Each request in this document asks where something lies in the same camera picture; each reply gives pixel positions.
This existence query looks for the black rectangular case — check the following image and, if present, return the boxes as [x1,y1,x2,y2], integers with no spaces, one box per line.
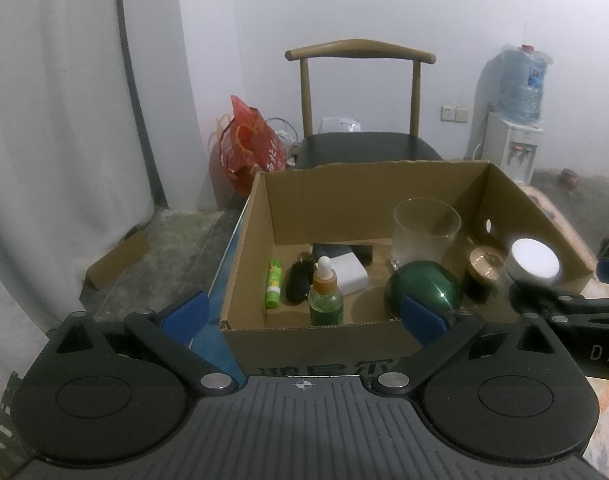
[311,242,374,266]

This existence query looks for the white water dispenser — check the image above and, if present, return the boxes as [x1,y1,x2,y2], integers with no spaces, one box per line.
[484,110,545,185]

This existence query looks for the black key fob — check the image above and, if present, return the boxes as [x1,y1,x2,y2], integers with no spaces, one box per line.
[284,255,315,306]

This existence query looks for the round gold compact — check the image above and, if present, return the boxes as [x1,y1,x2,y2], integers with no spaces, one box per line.
[464,245,509,306]

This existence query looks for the brown cardboard box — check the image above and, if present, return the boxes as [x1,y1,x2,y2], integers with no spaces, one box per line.
[219,160,597,378]

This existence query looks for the clear glass cup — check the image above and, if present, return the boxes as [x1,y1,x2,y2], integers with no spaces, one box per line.
[390,197,462,273]

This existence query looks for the green lip balm stick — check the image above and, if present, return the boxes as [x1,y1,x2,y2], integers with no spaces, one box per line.
[264,259,284,309]

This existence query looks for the white curtain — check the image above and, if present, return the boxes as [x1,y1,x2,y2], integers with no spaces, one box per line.
[0,0,198,311]

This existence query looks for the white plastic bag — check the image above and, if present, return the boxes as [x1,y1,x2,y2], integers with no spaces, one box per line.
[318,116,362,135]

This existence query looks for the printed tablecloth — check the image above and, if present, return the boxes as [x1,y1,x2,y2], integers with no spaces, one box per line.
[189,185,609,480]

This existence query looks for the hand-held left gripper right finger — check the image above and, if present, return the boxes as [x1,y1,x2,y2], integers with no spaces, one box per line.
[371,294,564,397]

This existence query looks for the wooden chair with black seat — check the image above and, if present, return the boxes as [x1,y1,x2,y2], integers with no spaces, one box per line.
[284,39,444,171]

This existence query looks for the dark green dome container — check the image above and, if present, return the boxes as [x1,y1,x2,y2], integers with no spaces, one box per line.
[384,260,464,318]

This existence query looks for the flat cardboard piece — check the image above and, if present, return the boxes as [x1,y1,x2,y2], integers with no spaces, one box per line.
[84,232,151,291]

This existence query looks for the white cap bottle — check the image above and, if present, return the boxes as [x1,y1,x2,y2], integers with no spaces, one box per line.
[504,239,561,288]

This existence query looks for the dark grey vertical strip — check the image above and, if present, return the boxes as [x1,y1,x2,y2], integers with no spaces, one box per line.
[115,0,168,208]

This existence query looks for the red plastic bag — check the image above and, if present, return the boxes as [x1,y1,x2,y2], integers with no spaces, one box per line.
[210,95,289,197]

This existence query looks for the thin looped cables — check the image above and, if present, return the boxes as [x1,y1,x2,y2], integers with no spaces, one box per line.
[270,117,305,161]

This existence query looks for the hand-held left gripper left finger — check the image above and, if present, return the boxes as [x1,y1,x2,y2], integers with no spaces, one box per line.
[47,290,240,397]

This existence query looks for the white charger block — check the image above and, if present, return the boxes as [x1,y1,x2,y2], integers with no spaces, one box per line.
[311,255,369,296]

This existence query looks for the green dropper bottle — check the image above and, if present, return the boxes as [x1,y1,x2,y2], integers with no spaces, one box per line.
[308,256,345,326]

